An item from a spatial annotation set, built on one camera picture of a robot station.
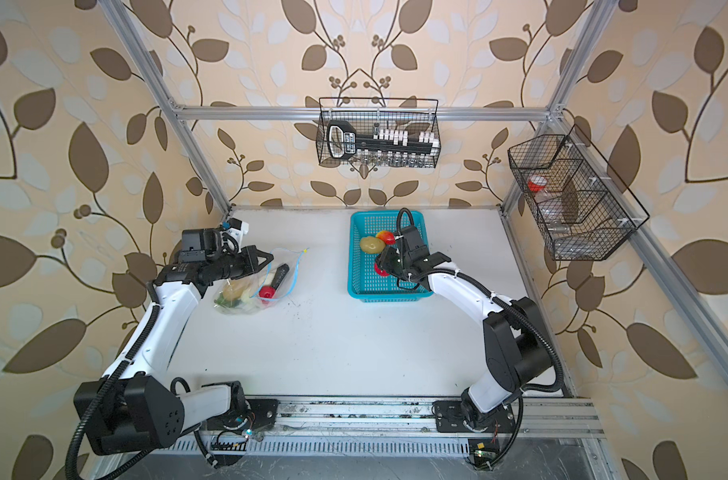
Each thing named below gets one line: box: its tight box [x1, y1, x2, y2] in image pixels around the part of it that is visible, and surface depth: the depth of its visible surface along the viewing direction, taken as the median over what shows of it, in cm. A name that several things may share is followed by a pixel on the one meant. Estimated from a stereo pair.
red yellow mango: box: [376, 230, 397, 245], surface depth 110 cm
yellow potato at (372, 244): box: [360, 236, 385, 254], surface depth 107 cm
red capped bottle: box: [527, 174, 548, 192], surface depth 84 cm
